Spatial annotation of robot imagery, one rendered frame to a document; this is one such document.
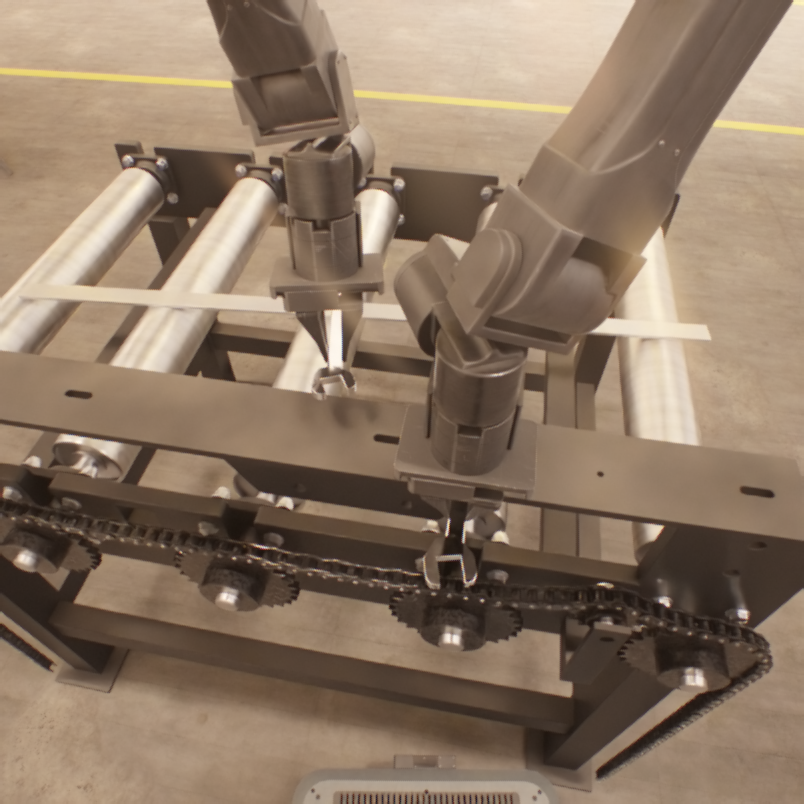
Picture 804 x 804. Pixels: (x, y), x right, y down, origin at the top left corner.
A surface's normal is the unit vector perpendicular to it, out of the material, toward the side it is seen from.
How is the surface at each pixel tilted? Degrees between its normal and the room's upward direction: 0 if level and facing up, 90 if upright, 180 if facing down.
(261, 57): 111
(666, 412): 14
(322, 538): 90
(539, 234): 63
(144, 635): 0
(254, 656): 0
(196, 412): 0
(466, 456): 90
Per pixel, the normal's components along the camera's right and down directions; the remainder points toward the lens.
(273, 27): -0.04, 0.94
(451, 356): 0.00, -0.65
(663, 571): -0.18, 0.74
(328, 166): 0.37, 0.55
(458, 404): -0.49, 0.66
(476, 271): -0.85, -0.11
